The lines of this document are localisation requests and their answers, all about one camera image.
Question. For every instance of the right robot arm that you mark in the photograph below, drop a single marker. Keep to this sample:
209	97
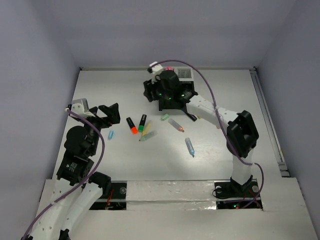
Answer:
238	128

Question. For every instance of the black slotted organizer box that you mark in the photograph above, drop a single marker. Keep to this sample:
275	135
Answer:
175	103

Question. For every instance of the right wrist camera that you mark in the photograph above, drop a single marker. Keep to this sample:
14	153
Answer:
155	69

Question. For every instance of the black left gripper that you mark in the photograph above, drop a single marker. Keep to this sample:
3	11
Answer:
113	116

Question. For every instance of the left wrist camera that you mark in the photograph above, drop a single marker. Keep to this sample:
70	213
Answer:
79	107

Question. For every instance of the white slotted organizer box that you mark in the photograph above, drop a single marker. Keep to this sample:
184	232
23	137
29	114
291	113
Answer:
185	74

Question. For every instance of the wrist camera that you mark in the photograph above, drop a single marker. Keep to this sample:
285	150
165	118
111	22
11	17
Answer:
79	107
155	69

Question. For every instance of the clear orange-tip marker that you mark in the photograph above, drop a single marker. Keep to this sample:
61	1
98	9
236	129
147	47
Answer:
176	125

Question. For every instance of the clear blue-tip marker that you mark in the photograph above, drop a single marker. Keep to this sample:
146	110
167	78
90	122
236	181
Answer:
190	147

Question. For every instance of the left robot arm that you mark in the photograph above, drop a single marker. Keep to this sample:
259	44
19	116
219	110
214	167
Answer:
78	184

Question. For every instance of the clear yellow highlighter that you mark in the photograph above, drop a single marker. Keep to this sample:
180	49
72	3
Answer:
146	128

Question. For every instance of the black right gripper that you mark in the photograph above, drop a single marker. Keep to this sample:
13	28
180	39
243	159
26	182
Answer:
149	87

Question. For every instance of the black marker blue cap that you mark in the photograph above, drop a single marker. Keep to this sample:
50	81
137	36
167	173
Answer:
191	116

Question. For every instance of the clear green highlighter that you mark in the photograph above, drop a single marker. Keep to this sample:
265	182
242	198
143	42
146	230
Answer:
148	136

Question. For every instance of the black marker orange cap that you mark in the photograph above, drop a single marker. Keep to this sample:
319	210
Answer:
131	125

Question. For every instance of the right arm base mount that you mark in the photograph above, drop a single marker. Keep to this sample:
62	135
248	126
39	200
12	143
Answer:
230	195

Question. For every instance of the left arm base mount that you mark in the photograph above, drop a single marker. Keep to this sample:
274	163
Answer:
114	200

